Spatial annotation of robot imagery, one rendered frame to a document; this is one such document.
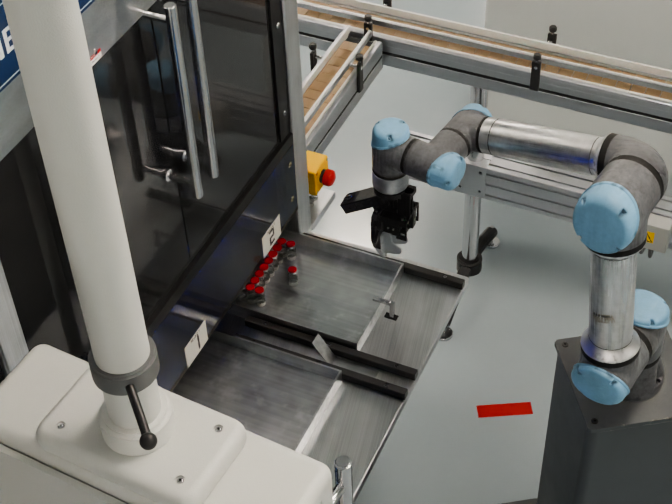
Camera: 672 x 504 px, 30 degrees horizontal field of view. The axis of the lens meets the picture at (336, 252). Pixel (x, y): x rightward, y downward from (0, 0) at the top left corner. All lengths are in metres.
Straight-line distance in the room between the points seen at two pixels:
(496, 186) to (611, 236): 1.43
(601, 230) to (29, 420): 1.06
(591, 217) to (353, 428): 0.67
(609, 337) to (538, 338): 1.45
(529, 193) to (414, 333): 1.02
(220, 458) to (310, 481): 0.12
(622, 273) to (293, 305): 0.79
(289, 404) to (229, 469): 0.93
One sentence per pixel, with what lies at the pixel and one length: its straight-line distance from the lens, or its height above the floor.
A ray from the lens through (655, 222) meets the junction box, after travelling 3.53.
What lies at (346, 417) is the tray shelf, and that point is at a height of 0.88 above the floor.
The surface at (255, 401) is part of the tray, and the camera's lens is 2.62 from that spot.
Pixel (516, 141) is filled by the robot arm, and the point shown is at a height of 1.34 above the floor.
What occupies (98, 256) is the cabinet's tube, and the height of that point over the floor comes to 1.94.
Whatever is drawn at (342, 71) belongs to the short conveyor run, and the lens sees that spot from 3.29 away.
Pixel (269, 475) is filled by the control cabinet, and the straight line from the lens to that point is 1.68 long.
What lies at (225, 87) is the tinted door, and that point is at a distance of 2.38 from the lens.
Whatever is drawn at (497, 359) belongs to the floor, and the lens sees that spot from 3.85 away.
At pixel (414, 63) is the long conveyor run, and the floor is 0.87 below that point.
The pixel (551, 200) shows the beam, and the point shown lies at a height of 0.49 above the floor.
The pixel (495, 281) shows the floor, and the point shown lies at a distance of 4.07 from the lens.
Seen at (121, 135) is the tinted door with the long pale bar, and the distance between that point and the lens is 2.08.
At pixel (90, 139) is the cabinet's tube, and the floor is 2.10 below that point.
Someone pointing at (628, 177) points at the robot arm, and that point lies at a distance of 2.29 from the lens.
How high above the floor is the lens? 2.91
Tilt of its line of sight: 44 degrees down
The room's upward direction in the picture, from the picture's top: 3 degrees counter-clockwise
